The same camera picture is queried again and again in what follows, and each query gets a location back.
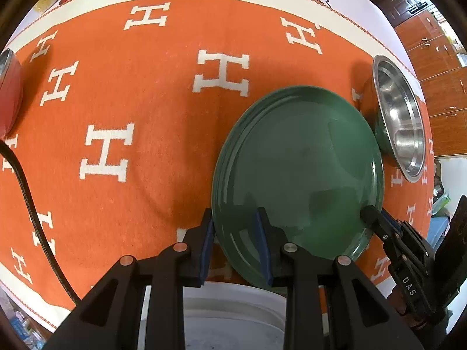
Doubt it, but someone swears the person's right hand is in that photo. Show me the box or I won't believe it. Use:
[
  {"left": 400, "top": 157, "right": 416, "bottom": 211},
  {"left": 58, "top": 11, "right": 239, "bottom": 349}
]
[{"left": 392, "top": 286, "right": 433, "bottom": 332}]

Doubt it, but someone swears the white plate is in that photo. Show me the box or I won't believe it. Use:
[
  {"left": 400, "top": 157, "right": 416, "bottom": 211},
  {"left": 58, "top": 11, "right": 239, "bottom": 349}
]
[{"left": 146, "top": 282, "right": 287, "bottom": 350}]

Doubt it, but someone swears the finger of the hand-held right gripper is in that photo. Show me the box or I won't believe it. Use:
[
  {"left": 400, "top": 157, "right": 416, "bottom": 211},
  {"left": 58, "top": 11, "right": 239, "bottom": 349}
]
[
  {"left": 382, "top": 209, "right": 442, "bottom": 305},
  {"left": 360, "top": 205, "right": 438, "bottom": 323}
]

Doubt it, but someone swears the black braided cable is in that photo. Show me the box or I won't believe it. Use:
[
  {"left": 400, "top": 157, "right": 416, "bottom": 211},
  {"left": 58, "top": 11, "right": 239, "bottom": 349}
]
[{"left": 0, "top": 140, "right": 79, "bottom": 305}]

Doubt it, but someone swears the pink steel bowl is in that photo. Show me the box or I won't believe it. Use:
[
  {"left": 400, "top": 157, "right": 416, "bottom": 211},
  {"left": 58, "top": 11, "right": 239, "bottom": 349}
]
[{"left": 0, "top": 48, "right": 24, "bottom": 137}]

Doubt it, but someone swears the dark wooden entry door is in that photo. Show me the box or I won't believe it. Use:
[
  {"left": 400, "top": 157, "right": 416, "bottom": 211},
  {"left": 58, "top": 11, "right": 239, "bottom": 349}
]
[{"left": 368, "top": 0, "right": 429, "bottom": 28}]

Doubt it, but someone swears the orange patterned table cloth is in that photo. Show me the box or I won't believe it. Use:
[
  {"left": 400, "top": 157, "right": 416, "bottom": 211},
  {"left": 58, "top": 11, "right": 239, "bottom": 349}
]
[{"left": 0, "top": 0, "right": 442, "bottom": 314}]

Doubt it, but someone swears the green plate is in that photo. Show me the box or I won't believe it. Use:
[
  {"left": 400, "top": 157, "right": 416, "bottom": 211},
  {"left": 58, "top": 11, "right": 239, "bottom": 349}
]
[{"left": 212, "top": 85, "right": 384, "bottom": 294}]

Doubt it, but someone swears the light blue cloth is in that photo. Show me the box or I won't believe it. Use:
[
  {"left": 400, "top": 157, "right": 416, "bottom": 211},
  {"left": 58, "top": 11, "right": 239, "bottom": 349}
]
[{"left": 427, "top": 217, "right": 451, "bottom": 245}]

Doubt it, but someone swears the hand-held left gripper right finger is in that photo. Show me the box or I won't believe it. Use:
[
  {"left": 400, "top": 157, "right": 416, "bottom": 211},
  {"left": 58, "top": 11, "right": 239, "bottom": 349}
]
[{"left": 254, "top": 208, "right": 426, "bottom": 350}]

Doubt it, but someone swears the wooden wall cabinet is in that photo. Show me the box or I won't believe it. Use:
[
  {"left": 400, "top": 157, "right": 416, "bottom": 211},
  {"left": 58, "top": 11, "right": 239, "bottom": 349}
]
[{"left": 392, "top": 0, "right": 467, "bottom": 157}]

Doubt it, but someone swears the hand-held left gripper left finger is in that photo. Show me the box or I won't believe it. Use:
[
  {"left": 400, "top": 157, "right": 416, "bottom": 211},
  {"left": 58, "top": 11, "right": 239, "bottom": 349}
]
[{"left": 42, "top": 208, "right": 215, "bottom": 350}]

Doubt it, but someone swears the large steel bowl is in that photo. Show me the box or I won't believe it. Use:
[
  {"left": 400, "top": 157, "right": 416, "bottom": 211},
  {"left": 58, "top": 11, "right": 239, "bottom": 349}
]
[{"left": 372, "top": 55, "right": 426, "bottom": 183}]

